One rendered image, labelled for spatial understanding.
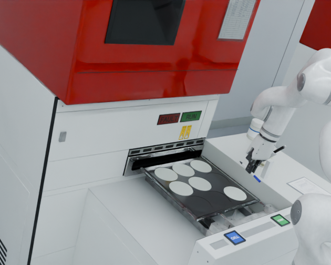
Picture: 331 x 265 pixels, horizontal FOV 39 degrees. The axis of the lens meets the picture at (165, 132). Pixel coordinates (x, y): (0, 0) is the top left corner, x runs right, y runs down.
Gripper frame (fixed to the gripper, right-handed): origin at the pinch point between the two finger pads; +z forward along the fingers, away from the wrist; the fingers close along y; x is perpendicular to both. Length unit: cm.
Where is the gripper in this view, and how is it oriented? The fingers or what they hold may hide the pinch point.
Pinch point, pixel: (251, 167)
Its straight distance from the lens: 195.5
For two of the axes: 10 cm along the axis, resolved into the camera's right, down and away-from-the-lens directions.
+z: -3.6, 8.4, 4.1
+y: -8.1, -0.6, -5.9
